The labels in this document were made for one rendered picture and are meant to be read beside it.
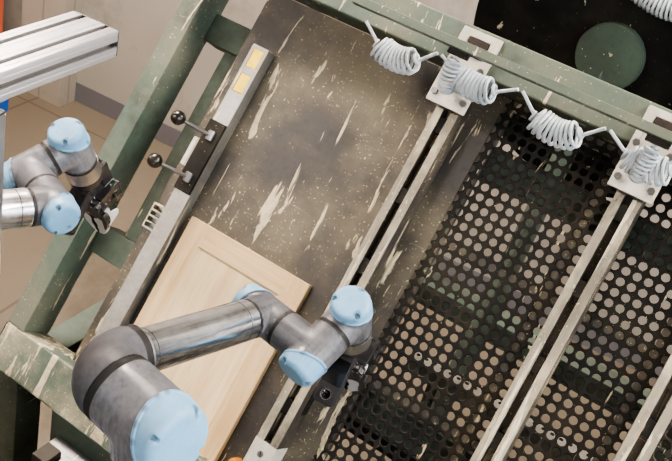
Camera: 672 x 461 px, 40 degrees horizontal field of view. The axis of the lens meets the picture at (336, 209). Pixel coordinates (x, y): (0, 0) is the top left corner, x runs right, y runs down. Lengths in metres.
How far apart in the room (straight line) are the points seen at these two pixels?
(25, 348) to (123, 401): 1.25
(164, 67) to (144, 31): 2.69
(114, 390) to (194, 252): 1.05
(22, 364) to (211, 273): 0.57
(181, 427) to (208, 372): 1.00
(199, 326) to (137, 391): 0.25
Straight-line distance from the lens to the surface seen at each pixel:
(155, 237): 2.38
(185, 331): 1.51
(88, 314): 2.81
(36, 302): 2.55
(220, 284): 2.31
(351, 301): 1.62
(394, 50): 2.06
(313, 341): 1.61
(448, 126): 2.13
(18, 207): 1.77
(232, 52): 2.50
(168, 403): 1.31
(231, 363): 2.28
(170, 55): 2.48
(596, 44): 2.51
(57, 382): 2.49
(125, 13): 5.22
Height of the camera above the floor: 2.60
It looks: 31 degrees down
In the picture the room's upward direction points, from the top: 15 degrees clockwise
